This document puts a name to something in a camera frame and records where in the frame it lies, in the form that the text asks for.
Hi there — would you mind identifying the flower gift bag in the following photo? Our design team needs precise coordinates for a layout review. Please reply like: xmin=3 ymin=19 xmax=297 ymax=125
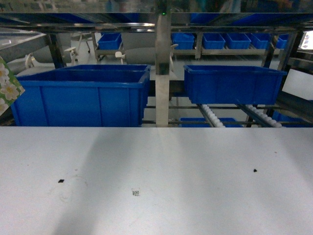
xmin=0 ymin=57 xmax=25 ymax=116

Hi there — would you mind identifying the blue crate behind table right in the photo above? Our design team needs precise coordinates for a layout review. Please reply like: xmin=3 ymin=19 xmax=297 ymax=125
xmin=184 ymin=65 xmax=287 ymax=105

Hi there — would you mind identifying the blue crate behind table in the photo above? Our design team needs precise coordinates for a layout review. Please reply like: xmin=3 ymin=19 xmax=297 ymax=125
xmin=184 ymin=65 xmax=287 ymax=105
xmin=11 ymin=70 xmax=150 ymax=127

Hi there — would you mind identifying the blue crate behind table left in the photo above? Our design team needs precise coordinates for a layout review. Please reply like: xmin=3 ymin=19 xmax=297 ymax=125
xmin=11 ymin=70 xmax=150 ymax=127

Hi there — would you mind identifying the small qr code sticker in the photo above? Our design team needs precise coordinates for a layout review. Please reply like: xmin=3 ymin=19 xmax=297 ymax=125
xmin=132 ymin=188 xmax=140 ymax=196

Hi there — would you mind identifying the steel rack upright post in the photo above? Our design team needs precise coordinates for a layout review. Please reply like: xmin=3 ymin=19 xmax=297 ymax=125
xmin=155 ymin=12 xmax=171 ymax=127

